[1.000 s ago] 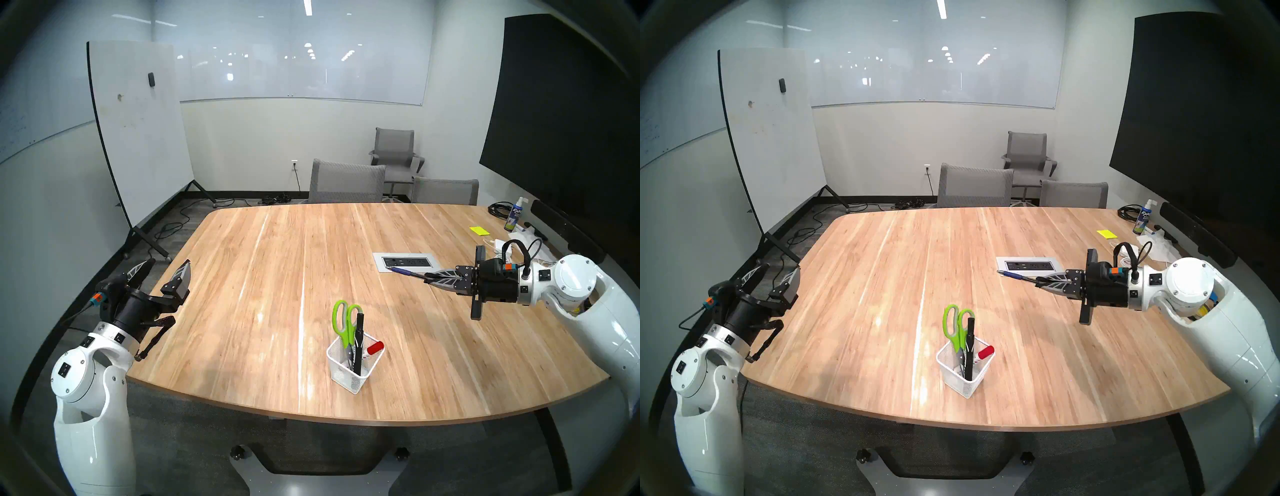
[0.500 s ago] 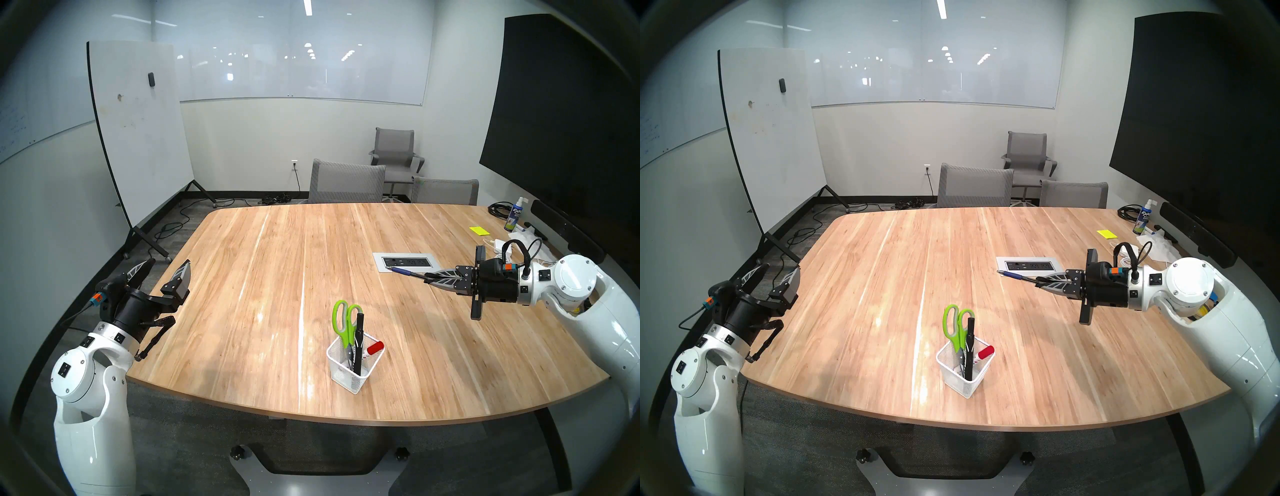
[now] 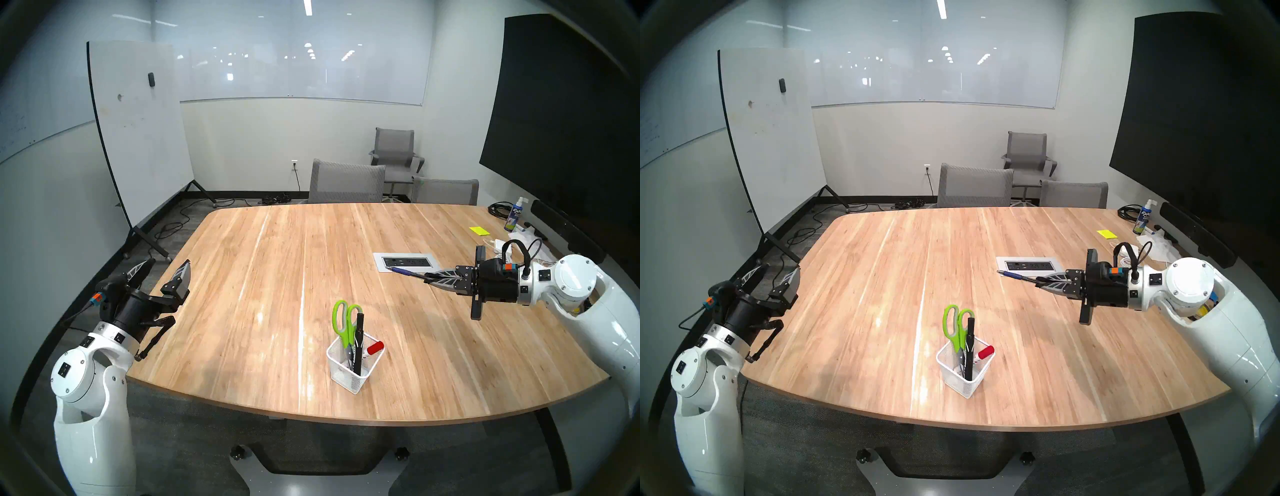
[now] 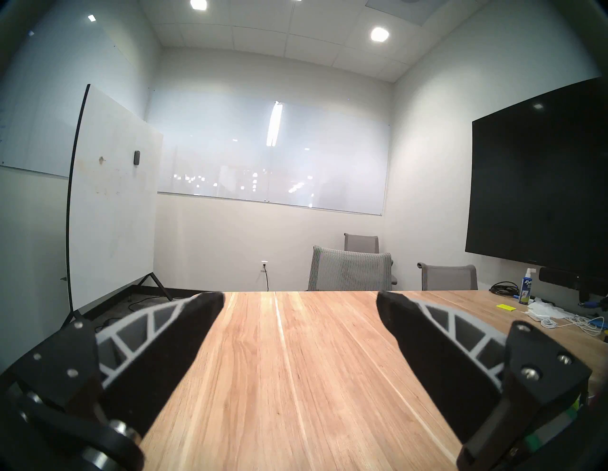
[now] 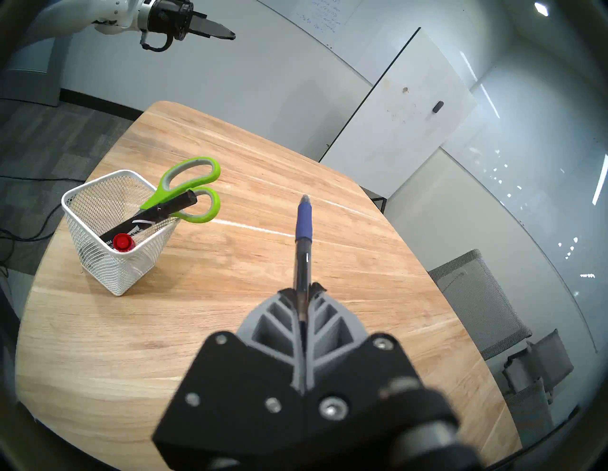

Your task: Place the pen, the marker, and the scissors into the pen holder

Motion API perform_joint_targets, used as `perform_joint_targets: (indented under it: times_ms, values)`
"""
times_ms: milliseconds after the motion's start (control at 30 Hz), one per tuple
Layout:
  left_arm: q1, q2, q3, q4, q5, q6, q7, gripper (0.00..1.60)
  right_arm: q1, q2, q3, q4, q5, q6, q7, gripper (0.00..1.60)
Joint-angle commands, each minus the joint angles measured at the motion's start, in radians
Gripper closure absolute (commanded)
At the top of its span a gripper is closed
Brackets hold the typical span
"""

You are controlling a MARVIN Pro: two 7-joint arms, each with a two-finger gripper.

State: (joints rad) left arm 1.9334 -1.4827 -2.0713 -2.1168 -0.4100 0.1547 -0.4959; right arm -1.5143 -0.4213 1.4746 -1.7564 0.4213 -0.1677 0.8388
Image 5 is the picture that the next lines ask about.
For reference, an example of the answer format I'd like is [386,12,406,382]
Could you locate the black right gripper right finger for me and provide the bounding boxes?
[304,283,481,471]

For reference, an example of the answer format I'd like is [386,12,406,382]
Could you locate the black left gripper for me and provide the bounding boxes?
[138,0,237,42]

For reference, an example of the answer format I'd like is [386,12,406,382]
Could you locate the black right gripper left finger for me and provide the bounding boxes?
[152,290,305,471]

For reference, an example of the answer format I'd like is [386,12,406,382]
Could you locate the green handled scissors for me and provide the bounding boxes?
[139,157,222,224]

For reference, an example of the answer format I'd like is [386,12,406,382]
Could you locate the white wire mesh pen holder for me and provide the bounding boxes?
[61,170,183,297]

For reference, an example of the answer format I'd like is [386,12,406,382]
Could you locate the black permanent marker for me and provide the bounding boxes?
[99,190,198,243]

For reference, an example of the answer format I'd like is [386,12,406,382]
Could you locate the blue ballpoint pen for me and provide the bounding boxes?
[292,194,314,333]

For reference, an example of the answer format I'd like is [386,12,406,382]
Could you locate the grey mesh office chair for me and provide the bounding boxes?
[504,380,557,437]
[427,249,533,361]

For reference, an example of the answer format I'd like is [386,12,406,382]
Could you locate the grey office chair with armrests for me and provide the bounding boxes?
[501,329,575,395]

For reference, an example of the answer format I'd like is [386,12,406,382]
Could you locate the mobile whiteboard on stand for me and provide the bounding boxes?
[318,27,478,200]

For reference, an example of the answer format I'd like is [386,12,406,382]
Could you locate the black left gripper cable loop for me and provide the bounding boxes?
[140,29,175,53]

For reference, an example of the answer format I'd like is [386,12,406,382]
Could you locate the wall whiteboard with writing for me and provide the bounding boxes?
[256,0,366,50]

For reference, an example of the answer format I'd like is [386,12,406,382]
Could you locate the long black floor cable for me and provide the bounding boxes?
[0,175,84,244]

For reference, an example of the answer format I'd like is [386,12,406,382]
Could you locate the wide glass wall whiteboard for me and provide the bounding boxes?
[439,43,608,352]

